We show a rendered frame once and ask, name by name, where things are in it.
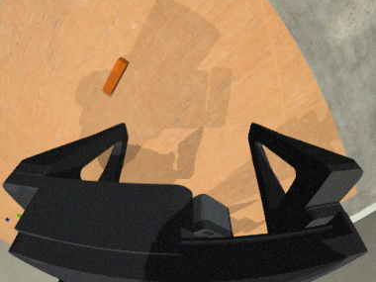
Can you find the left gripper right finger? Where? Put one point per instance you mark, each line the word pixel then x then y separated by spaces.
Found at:
pixel 322 176

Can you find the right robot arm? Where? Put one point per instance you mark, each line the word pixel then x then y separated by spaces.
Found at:
pixel 207 228

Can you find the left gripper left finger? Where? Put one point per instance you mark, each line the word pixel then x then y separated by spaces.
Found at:
pixel 67 161

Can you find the orange rod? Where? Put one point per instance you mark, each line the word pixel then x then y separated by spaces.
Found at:
pixel 115 75

